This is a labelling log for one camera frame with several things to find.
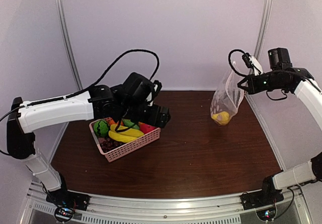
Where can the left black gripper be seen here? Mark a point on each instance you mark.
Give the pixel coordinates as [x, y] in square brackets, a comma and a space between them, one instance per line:
[162, 121]

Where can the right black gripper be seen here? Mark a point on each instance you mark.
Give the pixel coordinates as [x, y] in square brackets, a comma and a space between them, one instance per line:
[253, 87]

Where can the clear zip top bag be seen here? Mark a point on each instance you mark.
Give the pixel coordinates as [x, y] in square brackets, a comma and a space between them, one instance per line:
[228, 97]

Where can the yellow toy lemon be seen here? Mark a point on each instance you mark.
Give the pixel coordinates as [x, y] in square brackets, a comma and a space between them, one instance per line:
[221, 118]

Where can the yellow toy banana bunch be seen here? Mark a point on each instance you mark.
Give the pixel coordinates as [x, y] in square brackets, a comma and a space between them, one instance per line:
[125, 136]

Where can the orange toy orange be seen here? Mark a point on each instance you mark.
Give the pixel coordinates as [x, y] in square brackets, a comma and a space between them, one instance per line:
[110, 121]

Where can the green toy watermelon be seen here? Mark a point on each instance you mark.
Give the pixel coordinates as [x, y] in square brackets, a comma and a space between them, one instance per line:
[101, 128]

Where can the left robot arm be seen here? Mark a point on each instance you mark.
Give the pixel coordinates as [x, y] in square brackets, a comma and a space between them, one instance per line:
[132, 99]

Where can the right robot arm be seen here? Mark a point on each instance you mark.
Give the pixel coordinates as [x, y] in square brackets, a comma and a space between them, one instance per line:
[287, 102]

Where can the red toy apple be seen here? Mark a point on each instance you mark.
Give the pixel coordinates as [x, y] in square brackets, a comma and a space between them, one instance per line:
[145, 128]

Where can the green toy pepper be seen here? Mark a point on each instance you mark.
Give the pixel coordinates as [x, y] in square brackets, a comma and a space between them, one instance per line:
[129, 123]

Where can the pink perforated plastic basket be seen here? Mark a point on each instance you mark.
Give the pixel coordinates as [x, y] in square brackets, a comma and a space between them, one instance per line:
[126, 148]

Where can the dark purple toy grapes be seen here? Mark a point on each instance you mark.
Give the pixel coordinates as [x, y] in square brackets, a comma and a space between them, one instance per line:
[108, 144]

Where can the right round circuit board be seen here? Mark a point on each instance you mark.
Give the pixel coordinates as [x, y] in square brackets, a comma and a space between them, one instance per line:
[267, 214]

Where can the round circuit board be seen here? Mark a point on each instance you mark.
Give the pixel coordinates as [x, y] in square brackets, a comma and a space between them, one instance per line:
[63, 214]
[267, 214]

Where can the left round circuit board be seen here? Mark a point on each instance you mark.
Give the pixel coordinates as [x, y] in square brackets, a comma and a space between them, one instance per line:
[63, 214]

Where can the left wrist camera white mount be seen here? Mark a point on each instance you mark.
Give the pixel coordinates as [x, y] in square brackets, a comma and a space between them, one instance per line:
[154, 91]

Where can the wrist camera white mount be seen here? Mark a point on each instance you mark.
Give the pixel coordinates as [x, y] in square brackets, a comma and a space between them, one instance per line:
[252, 63]
[154, 91]

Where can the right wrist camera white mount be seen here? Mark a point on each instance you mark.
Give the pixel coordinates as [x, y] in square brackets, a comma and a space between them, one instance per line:
[252, 63]

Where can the right aluminium frame post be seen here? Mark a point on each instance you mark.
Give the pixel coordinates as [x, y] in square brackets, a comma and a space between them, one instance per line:
[267, 7]

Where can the aluminium frame post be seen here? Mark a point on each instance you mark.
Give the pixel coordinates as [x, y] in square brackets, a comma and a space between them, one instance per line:
[67, 44]
[267, 7]

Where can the front aluminium rail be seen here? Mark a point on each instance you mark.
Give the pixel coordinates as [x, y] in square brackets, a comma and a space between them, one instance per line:
[217, 209]

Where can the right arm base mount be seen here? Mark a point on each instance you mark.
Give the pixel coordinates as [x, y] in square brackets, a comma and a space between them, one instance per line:
[268, 195]

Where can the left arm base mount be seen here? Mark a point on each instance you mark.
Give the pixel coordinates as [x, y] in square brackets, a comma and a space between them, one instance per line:
[64, 198]

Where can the left aluminium frame post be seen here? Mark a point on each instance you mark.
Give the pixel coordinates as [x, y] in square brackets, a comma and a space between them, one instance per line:
[67, 44]

